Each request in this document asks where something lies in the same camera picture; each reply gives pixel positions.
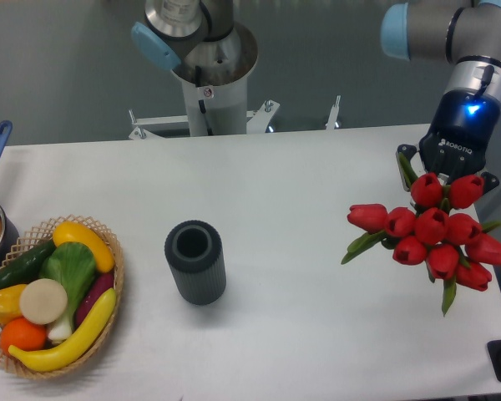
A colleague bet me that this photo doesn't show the yellow banana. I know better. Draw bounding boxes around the yellow banana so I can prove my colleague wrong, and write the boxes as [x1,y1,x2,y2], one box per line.
[8,288,117,373]

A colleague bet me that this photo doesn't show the orange fruit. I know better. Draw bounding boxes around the orange fruit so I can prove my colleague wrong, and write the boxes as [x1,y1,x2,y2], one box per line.
[0,317,47,355]

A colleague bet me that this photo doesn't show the red tulip bouquet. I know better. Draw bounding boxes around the red tulip bouquet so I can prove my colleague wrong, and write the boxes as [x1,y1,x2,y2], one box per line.
[341,172,501,314]

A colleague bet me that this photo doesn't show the yellow bell pepper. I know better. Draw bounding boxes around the yellow bell pepper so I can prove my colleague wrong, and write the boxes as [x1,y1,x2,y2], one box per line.
[0,284,28,326]

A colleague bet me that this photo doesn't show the green cucumber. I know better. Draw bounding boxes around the green cucumber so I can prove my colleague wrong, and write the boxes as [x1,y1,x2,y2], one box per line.
[0,240,56,290]

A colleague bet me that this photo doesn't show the purple sweet potato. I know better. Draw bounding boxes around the purple sweet potato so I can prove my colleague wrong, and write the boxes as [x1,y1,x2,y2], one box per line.
[74,271,114,327]

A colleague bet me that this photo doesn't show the green bok choy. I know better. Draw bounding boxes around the green bok choy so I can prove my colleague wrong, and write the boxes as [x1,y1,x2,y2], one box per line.
[39,242,96,345]

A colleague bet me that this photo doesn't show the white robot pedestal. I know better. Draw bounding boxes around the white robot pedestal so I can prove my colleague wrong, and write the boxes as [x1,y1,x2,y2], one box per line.
[173,22,258,137]

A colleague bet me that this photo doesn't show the beige round disc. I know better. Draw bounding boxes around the beige round disc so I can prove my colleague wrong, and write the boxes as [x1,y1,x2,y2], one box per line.
[19,278,68,325]

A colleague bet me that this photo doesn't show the dark grey ribbed vase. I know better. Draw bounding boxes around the dark grey ribbed vase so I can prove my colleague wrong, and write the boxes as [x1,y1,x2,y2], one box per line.
[164,220,226,306]

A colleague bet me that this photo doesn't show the yellow squash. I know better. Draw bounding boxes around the yellow squash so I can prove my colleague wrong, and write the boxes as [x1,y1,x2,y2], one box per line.
[52,221,114,273]

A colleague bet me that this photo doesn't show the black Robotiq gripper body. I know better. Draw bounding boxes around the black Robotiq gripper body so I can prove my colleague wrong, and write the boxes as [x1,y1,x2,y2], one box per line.
[418,90,501,181]

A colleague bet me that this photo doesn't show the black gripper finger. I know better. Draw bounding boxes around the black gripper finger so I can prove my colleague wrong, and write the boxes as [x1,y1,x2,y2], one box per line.
[396,144,418,188]
[480,170,500,195]

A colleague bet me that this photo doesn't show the woven wicker basket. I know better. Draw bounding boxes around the woven wicker basket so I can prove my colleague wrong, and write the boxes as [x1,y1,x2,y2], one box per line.
[0,215,124,379]

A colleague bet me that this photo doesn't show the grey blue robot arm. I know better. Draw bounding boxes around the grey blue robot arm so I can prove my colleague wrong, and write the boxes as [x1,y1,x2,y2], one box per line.
[131,1,501,191]

